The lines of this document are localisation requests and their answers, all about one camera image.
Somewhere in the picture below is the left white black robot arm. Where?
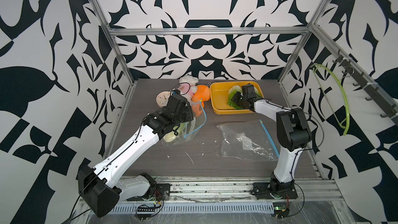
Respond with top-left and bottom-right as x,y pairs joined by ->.
77,94 -> 194,217

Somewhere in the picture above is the black wall hook rack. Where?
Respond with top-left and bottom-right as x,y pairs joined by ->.
334,50 -> 398,125

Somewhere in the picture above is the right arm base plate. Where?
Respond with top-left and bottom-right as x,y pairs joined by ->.
251,173 -> 298,200

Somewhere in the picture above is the clear zipper bag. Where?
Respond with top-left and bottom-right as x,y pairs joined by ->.
217,120 -> 279,162
161,108 -> 207,146

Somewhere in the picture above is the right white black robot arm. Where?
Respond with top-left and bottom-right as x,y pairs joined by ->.
232,84 -> 312,193

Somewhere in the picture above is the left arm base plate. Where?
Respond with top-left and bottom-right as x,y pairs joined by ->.
126,173 -> 171,201

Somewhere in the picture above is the small pink round clock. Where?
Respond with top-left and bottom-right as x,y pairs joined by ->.
155,91 -> 171,107

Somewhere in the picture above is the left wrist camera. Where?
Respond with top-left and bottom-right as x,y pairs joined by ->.
171,89 -> 181,95

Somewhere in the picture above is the chinese cabbage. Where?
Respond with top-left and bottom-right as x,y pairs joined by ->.
163,123 -> 186,144
227,85 -> 243,110

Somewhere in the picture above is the white teddy bear pink shirt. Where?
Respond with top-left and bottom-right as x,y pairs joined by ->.
178,75 -> 199,100

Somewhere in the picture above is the aluminium frame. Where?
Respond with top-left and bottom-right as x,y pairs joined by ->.
90,0 -> 398,224

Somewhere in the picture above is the orange plush toy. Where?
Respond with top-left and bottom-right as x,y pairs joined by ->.
191,85 -> 210,117

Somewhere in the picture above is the yellow plastic tray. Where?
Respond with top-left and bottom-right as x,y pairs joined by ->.
210,80 -> 264,115

